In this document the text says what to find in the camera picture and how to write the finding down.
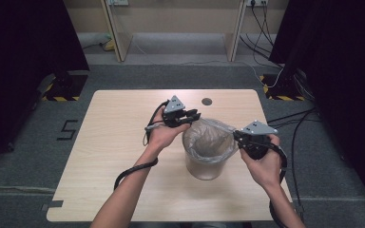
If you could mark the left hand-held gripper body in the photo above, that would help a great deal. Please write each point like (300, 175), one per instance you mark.
(173, 106)

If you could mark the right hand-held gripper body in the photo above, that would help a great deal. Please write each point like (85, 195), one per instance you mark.
(256, 128)

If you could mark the clear plastic trash bag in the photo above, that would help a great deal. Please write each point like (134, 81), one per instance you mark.
(207, 139)

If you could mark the transparent round trash bin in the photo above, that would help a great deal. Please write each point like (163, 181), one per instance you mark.
(204, 171)

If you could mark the person's left hand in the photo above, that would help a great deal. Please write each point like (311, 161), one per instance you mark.
(161, 136)

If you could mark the person's right hand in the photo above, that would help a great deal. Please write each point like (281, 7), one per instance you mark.
(266, 171)

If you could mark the dark round table grommet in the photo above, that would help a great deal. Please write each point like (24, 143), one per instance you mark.
(207, 101)

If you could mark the black stand base striped tape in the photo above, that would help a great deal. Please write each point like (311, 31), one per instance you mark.
(66, 87)
(282, 91)

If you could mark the yellow object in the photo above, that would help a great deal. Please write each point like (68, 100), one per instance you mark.
(109, 46)

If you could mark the black curtain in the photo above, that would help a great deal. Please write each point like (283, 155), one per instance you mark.
(19, 63)
(345, 79)

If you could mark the white bundle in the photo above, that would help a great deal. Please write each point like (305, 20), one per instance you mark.
(92, 38)

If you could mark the light wooden desk frame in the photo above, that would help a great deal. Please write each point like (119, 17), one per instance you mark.
(117, 38)

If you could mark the wall power outlet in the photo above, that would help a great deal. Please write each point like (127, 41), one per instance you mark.
(257, 2)

